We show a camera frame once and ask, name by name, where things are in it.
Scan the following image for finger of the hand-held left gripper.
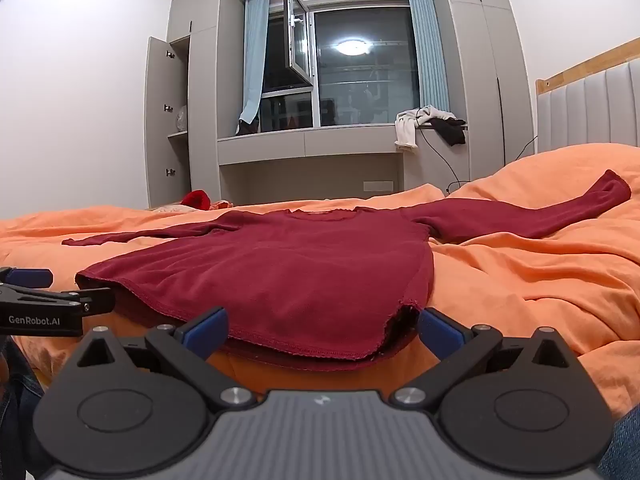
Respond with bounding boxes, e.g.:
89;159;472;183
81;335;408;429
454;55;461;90
0;267;54;288
0;284;116;315

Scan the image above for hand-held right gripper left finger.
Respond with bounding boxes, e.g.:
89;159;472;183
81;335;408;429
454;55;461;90
75;306;257;409

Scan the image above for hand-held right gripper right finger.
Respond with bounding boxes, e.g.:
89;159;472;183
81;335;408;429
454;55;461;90
390;307;573;409

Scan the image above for dark red sweater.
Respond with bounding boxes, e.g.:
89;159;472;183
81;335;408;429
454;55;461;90
61;170;632;372

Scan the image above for person's left leg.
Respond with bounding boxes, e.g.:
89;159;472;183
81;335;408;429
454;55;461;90
0;337;51;480

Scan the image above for person's leg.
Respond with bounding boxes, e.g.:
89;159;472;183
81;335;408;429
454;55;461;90
0;337;51;480
597;400;640;480

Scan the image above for orange blanket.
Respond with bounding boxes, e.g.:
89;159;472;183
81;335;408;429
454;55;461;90
0;142;640;423

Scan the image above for bright red plush cloth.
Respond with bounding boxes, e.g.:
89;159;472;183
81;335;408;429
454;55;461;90
180;190;211;210

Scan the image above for open grey wardrobe door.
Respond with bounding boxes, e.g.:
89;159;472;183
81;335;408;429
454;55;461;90
145;36;176;209

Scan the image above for black garment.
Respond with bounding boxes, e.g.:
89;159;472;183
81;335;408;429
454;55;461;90
431;117;468;147

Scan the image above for white garment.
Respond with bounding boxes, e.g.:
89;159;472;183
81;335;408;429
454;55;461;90
394;105;453;153

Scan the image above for grey window sill cabinet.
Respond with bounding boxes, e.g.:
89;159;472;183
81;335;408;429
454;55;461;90
216;125;471;206

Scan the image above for person's right leg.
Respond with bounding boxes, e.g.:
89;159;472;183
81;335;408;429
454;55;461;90
597;400;640;480

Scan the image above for grey wardrobe with shelves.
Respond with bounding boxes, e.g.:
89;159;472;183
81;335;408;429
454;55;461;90
167;0;246;207

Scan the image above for window with open sash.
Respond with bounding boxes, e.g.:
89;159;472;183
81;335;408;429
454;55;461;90
243;0;423;135

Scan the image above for grey padded wooden headboard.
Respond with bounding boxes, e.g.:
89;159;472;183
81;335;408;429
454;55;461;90
535;37;640;153

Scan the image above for light blue curtain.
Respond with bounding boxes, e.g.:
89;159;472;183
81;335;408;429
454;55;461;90
405;0;451;116
236;0;271;133

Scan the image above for black cable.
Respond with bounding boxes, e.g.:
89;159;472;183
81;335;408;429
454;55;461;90
417;127;539;196

